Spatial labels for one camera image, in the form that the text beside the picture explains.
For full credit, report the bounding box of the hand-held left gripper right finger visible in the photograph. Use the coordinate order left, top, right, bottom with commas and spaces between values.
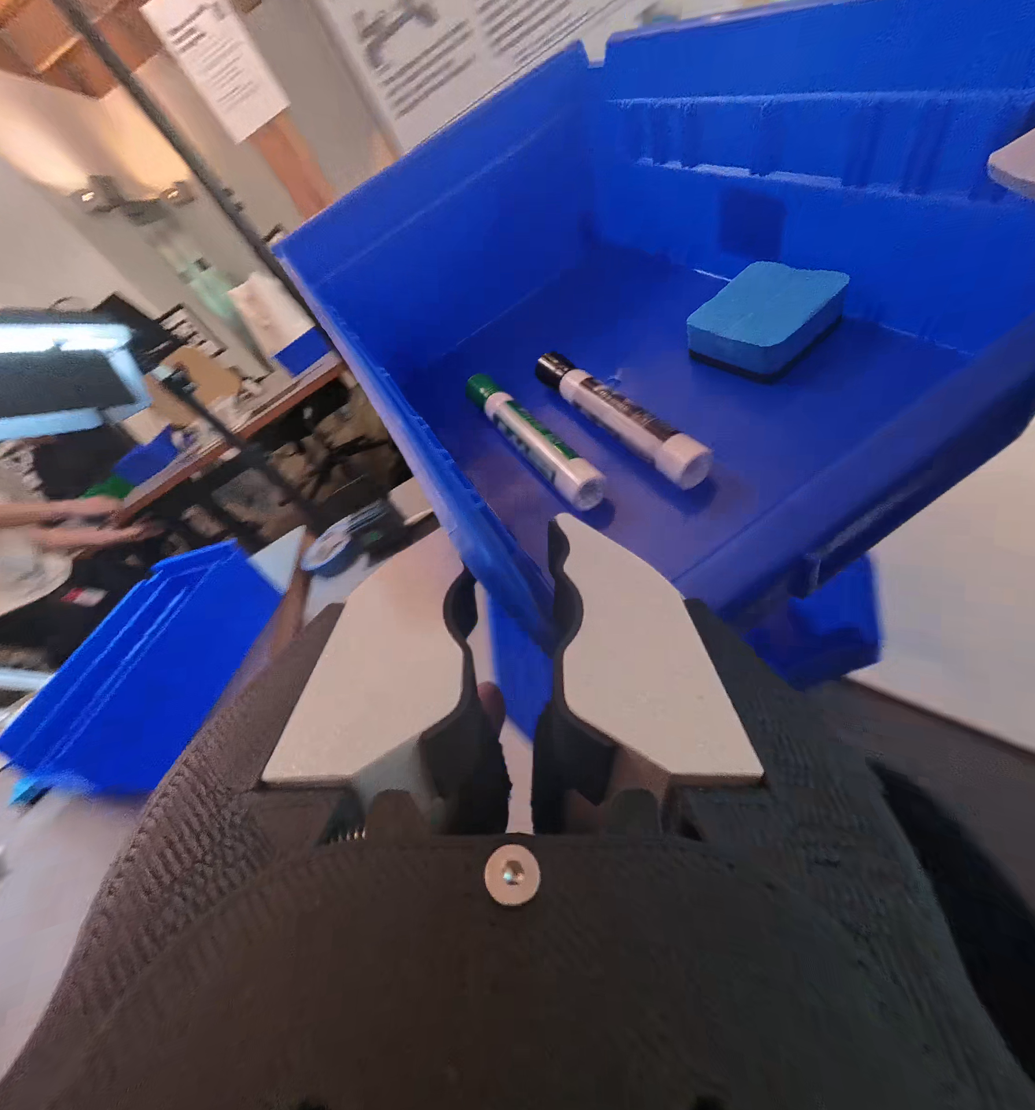
530, 512, 766, 838

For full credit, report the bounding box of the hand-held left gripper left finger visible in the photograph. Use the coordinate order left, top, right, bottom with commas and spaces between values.
260, 531, 514, 838

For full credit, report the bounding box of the black dry-erase marker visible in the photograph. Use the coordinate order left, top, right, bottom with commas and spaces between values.
535, 351, 715, 493

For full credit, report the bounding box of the blue whiteboard eraser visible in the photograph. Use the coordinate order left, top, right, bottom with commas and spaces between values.
686, 260, 851, 384

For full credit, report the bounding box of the blue plastic bin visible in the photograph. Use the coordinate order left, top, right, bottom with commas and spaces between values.
272, 0, 1035, 692
0, 539, 286, 803

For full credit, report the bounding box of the green dry-erase marker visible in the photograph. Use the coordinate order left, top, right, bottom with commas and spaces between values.
465, 373, 608, 513

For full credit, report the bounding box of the blue tape roll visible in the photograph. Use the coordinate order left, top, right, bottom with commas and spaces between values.
299, 505, 399, 579

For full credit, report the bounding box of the background wooden table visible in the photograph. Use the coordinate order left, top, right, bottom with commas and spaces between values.
119, 354, 351, 523

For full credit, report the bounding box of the studio light panel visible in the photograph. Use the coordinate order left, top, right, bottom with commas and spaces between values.
0, 310, 151, 449

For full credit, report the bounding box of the black light stand pole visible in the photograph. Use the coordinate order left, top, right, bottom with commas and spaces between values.
56, 0, 330, 541

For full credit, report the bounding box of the instruction sheet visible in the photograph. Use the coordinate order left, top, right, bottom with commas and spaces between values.
322, 0, 657, 159

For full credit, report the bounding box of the poster stand with sheets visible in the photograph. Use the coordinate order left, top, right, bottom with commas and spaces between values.
140, 0, 338, 220

